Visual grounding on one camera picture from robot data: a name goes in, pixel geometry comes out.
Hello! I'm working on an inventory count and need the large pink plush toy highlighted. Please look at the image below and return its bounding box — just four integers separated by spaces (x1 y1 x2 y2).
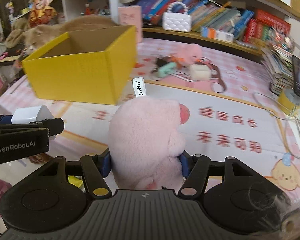
107 76 190 190

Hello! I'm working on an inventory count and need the stack of picture books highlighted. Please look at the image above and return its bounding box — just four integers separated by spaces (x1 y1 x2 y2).
261 40 300 95

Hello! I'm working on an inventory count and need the white charger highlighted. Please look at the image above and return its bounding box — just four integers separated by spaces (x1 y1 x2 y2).
11 105 57 140

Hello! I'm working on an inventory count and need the wooden bookshelf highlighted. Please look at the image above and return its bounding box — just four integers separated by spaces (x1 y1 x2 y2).
107 0 300 60

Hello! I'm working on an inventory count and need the white quilted pearl-handle handbag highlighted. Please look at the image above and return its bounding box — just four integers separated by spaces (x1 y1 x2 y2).
162 1 192 33

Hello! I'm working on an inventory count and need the white orange blue carton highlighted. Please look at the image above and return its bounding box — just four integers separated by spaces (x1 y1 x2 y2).
201 26 234 42

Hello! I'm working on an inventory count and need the pink checkered printed tablecloth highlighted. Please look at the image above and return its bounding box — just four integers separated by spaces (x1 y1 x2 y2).
0 37 300 205

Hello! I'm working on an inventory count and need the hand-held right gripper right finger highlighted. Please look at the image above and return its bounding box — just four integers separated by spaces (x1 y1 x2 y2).
178 152 264 197

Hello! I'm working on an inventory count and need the teal clip toy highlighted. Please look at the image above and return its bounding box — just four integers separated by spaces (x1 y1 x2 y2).
157 62 177 78

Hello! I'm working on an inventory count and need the white cube power adapter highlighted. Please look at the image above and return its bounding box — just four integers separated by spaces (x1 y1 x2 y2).
189 64 212 81

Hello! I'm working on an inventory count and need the orange plastic clip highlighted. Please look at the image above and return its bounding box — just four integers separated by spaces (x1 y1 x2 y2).
170 54 185 64

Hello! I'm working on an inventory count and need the yellow tape roll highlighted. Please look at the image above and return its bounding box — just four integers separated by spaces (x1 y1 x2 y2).
277 89 300 115

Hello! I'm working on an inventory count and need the row of colourful leaning books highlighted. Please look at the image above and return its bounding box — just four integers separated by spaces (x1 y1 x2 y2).
140 0 292 45

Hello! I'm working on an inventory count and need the yellow cardboard box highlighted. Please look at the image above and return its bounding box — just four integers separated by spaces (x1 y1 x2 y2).
21 25 138 105

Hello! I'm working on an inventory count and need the brown fleece cloth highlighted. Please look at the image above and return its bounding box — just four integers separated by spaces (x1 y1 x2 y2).
5 17 28 48

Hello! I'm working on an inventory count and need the colourful figurine ornament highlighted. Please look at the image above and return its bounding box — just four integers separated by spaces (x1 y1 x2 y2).
270 30 294 53

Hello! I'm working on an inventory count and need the black power adapter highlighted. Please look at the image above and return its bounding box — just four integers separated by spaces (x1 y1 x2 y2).
155 57 172 67

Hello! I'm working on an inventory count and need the pink cylinder container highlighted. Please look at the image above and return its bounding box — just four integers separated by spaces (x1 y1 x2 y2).
118 5 143 43

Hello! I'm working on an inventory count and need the white desk shelf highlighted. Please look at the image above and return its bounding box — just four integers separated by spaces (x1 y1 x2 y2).
61 0 110 20

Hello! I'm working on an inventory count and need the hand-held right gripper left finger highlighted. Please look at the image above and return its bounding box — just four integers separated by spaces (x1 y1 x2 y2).
17 148 113 197

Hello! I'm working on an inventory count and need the orange long-haired cat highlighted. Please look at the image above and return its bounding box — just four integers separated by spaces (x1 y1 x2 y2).
5 15 120 53

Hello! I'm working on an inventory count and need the red gold foil balloon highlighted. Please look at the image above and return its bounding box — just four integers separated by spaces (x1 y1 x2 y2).
27 0 59 28

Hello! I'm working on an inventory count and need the white cable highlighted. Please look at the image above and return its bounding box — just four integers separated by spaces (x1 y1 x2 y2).
254 92 300 160

